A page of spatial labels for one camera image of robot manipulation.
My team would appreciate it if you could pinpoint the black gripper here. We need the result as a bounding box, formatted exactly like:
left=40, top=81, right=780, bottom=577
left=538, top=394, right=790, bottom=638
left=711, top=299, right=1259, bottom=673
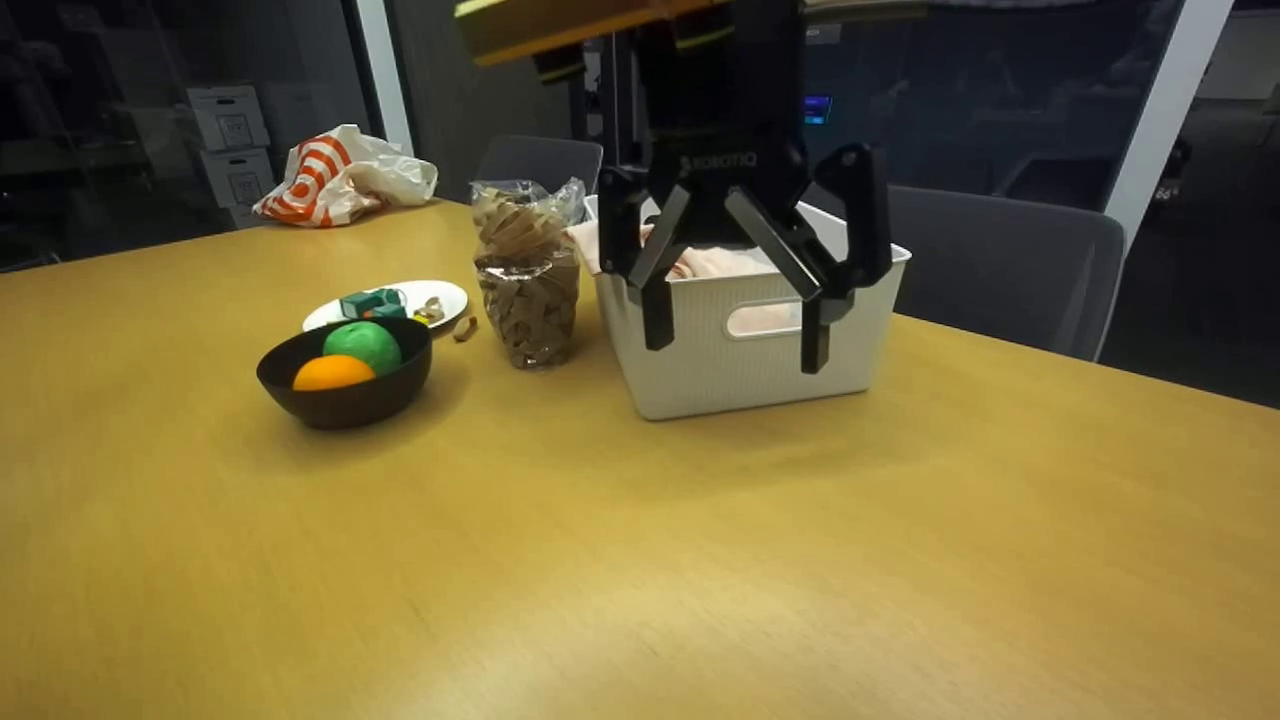
left=596, top=0, right=897, bottom=378

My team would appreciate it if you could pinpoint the white plastic basket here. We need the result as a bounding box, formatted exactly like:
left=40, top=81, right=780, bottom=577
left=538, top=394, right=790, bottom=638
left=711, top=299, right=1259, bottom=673
left=572, top=196, right=914, bottom=422

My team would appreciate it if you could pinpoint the clear container of pretzels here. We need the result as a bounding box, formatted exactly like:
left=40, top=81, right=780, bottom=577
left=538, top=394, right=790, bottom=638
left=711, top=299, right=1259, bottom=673
left=467, top=175, right=591, bottom=377

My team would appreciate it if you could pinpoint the grey chair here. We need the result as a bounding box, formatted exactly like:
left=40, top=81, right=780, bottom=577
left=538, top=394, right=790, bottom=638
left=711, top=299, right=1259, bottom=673
left=881, top=180, right=1131, bottom=364

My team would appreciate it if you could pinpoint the white round plate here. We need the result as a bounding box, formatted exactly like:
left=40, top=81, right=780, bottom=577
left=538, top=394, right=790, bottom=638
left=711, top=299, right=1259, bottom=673
left=300, top=274, right=477, bottom=341

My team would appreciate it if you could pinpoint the green apple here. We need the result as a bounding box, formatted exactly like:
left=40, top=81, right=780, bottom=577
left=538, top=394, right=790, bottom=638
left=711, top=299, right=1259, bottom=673
left=320, top=314, right=406, bottom=378

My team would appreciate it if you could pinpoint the orange and white plastic bag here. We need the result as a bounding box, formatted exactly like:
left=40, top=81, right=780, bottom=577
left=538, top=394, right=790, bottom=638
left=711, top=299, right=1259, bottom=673
left=247, top=120, right=445, bottom=232

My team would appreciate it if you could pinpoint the thick white window pillar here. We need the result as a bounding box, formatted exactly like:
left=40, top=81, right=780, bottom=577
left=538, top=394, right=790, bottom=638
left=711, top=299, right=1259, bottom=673
left=1099, top=0, right=1241, bottom=251

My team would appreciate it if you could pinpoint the black bowl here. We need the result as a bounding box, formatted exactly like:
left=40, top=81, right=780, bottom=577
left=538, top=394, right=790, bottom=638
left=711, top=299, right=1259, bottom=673
left=251, top=314, right=441, bottom=433

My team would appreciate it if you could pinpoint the orange fruit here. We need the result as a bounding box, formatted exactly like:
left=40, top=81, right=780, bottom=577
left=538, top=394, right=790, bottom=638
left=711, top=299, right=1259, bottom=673
left=286, top=350, right=381, bottom=401

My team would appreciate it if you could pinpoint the white storage box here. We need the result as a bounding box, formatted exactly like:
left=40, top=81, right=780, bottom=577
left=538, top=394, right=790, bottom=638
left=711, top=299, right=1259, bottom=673
left=182, top=81, right=274, bottom=157
left=197, top=138, right=278, bottom=218

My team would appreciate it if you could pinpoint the brown wrist camera box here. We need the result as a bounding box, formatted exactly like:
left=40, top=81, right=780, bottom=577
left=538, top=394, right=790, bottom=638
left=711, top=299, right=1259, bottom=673
left=449, top=0, right=731, bottom=72

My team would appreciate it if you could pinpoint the thin white window post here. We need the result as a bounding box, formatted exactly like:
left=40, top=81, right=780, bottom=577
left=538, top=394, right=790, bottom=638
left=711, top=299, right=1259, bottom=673
left=346, top=0, right=421, bottom=160

